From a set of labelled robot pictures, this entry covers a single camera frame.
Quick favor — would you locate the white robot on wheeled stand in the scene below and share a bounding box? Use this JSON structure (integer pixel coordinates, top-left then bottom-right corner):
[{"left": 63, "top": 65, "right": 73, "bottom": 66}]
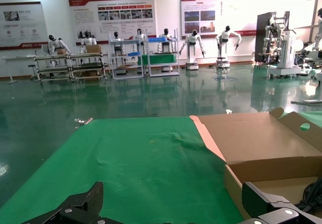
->
[{"left": 261, "top": 14, "right": 302, "bottom": 80}]

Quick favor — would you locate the wall poster with photo row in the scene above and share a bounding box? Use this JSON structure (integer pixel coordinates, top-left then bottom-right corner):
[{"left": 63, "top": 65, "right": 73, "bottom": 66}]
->
[{"left": 68, "top": 0, "right": 157, "bottom": 45}]

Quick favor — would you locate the white shelf rack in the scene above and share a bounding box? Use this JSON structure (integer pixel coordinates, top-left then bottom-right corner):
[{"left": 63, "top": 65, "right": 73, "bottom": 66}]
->
[
  {"left": 146, "top": 28, "right": 181, "bottom": 78},
  {"left": 109, "top": 32, "right": 144, "bottom": 80}
]

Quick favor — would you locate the metal workbench rack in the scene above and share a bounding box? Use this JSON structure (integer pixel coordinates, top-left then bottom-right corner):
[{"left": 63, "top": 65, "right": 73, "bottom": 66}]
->
[
  {"left": 69, "top": 52, "right": 109, "bottom": 82},
  {"left": 33, "top": 54, "right": 74, "bottom": 83}
]

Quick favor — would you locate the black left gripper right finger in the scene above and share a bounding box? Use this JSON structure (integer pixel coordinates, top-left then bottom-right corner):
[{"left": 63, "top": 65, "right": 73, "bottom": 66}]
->
[{"left": 238, "top": 181, "right": 322, "bottom": 224}]

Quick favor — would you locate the black cable bundle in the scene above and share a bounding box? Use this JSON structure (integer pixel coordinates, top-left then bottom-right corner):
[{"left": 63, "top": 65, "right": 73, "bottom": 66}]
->
[{"left": 294, "top": 177, "right": 322, "bottom": 216}]

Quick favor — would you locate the green cloth on shelf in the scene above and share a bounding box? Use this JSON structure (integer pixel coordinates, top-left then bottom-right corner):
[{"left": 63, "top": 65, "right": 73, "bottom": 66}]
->
[{"left": 137, "top": 54, "right": 177, "bottom": 65}]

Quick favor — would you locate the black tall cabinet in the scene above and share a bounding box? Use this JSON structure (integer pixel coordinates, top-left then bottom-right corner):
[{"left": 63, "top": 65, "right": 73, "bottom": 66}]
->
[{"left": 254, "top": 11, "right": 290, "bottom": 64}]

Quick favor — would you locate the wall poster with four photos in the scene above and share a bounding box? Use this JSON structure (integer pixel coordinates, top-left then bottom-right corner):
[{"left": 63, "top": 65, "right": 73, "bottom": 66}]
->
[{"left": 180, "top": 0, "right": 261, "bottom": 39}]

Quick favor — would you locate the white long table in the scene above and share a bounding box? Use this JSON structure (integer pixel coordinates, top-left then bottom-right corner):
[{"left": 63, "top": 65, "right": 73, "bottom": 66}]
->
[{"left": 1, "top": 54, "right": 36, "bottom": 85}]

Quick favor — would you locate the large closed cardboard box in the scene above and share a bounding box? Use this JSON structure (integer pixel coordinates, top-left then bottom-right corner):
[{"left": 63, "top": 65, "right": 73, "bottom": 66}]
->
[{"left": 86, "top": 44, "right": 102, "bottom": 54}]

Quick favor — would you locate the black stool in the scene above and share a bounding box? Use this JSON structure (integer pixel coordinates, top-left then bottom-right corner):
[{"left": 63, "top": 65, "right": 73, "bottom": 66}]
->
[{"left": 28, "top": 64, "right": 41, "bottom": 81}]

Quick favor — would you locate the wall poster with round icons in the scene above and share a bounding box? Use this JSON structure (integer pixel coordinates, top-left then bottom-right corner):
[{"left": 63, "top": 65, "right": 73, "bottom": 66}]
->
[{"left": 0, "top": 2, "right": 48, "bottom": 51}]

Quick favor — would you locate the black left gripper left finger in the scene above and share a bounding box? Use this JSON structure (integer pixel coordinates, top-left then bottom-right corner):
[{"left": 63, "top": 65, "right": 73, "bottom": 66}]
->
[{"left": 21, "top": 182, "right": 116, "bottom": 224}]

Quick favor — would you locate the white humanoid robot black head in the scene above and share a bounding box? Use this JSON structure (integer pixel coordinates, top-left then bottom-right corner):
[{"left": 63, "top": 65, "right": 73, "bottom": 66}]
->
[
  {"left": 79, "top": 31, "right": 98, "bottom": 54},
  {"left": 47, "top": 34, "right": 71, "bottom": 67},
  {"left": 311, "top": 7, "right": 322, "bottom": 52},
  {"left": 213, "top": 25, "right": 243, "bottom": 68},
  {"left": 111, "top": 31, "right": 126, "bottom": 66},
  {"left": 178, "top": 29, "right": 207, "bottom": 71},
  {"left": 134, "top": 28, "right": 148, "bottom": 56},
  {"left": 157, "top": 28, "right": 178, "bottom": 72}
]

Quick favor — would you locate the empty open cardboard box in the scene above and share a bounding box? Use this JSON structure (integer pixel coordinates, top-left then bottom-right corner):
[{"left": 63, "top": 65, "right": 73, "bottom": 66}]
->
[{"left": 189, "top": 107, "right": 322, "bottom": 220}]

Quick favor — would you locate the green table cloth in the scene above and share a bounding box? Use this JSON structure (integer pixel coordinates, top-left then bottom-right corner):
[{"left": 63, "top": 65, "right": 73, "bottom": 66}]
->
[{"left": 0, "top": 111, "right": 322, "bottom": 224}]

